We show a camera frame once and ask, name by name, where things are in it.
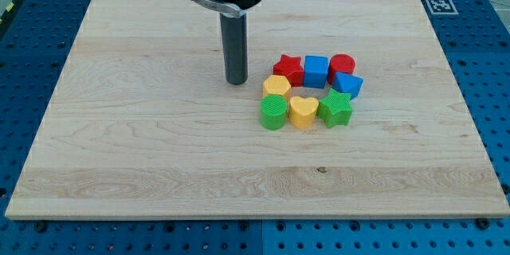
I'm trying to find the green cylinder block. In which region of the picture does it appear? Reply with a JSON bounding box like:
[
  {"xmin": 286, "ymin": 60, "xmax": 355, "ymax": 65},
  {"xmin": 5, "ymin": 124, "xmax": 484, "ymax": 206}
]
[{"xmin": 261, "ymin": 94, "xmax": 288, "ymax": 130}]

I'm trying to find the yellow hexagon block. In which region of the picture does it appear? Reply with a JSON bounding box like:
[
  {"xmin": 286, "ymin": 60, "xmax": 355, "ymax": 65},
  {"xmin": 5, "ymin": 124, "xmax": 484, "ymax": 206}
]
[{"xmin": 262, "ymin": 75, "xmax": 292, "ymax": 101}]

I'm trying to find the yellow heart block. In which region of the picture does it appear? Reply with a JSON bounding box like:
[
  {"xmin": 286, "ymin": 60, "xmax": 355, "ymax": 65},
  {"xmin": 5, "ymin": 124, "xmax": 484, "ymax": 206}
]
[{"xmin": 288, "ymin": 96, "xmax": 319, "ymax": 129}]

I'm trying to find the red star block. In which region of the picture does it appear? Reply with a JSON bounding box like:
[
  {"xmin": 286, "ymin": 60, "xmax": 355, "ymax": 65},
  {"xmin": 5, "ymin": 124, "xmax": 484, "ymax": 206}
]
[{"xmin": 273, "ymin": 54, "xmax": 304, "ymax": 87}]

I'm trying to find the blue cube block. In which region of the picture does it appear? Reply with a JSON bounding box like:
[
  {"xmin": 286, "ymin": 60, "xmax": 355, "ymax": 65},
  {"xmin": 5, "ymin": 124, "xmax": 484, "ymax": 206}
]
[{"xmin": 303, "ymin": 55, "xmax": 328, "ymax": 88}]

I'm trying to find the green star block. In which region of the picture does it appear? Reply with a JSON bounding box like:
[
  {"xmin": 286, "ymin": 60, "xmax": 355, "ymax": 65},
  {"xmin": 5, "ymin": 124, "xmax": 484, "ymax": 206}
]
[{"xmin": 317, "ymin": 88, "xmax": 353, "ymax": 128}]

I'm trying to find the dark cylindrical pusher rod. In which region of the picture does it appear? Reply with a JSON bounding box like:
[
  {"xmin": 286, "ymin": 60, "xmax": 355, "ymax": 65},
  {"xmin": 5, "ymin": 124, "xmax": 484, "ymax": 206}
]
[{"xmin": 220, "ymin": 14, "xmax": 248, "ymax": 85}]

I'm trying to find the blue triangular block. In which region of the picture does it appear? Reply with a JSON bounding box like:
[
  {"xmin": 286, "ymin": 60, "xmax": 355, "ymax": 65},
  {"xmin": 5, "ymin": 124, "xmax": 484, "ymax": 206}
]
[{"xmin": 332, "ymin": 72, "xmax": 363, "ymax": 100}]

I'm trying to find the red cylinder block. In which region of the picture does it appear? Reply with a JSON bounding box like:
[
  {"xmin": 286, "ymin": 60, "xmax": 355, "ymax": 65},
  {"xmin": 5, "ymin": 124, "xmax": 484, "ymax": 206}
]
[{"xmin": 327, "ymin": 54, "xmax": 355, "ymax": 85}]

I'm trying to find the light wooden board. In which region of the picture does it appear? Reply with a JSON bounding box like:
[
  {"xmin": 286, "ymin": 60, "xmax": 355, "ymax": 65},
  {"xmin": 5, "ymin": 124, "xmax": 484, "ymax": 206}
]
[{"xmin": 6, "ymin": 0, "xmax": 509, "ymax": 220}]

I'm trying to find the white fiducial marker tag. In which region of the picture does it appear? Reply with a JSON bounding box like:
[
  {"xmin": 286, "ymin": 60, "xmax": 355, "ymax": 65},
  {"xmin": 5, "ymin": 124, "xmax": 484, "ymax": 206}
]
[{"xmin": 425, "ymin": 0, "xmax": 458, "ymax": 15}]

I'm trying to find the black bolt left front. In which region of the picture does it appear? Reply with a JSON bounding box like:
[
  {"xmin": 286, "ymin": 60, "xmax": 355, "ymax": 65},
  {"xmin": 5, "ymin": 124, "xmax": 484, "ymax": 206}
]
[{"xmin": 33, "ymin": 221, "xmax": 48, "ymax": 233}]

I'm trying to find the black bolt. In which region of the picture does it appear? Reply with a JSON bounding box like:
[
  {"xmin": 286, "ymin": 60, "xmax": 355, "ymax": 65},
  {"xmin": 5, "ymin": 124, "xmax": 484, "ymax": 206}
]
[
  {"xmin": 476, "ymin": 218, "xmax": 491, "ymax": 230},
  {"xmin": 33, "ymin": 221, "xmax": 48, "ymax": 233}
]

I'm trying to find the black bolt right front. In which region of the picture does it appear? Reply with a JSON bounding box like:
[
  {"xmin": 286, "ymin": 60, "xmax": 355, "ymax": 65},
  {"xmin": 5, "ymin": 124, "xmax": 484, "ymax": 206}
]
[{"xmin": 476, "ymin": 218, "xmax": 491, "ymax": 230}]

